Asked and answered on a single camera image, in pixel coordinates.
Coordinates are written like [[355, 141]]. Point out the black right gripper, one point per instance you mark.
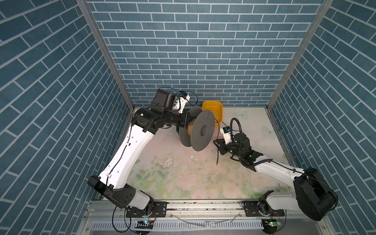
[[222, 148]]

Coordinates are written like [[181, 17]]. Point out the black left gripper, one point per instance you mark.
[[184, 121]]

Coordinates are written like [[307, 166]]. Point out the grey perforated cable spool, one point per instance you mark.
[[199, 132]]

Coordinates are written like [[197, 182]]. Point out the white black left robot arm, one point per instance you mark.
[[111, 182]]

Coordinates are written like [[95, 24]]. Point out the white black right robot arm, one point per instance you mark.
[[311, 194]]

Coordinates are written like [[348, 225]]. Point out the yellow plastic bin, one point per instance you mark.
[[216, 107]]

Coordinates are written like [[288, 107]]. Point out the right green circuit board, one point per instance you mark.
[[270, 226]]

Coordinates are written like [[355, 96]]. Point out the green circuit board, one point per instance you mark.
[[143, 224], [270, 226]]

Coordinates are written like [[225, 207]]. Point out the left green circuit board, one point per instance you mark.
[[143, 224]]

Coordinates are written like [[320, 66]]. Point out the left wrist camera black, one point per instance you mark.
[[166, 101]]

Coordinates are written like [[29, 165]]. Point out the aluminium corner post left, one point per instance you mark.
[[89, 17]]

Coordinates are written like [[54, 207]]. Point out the aluminium corner post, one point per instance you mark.
[[89, 17], [318, 18]]

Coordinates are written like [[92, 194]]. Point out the aluminium corner post right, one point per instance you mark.
[[318, 18]]

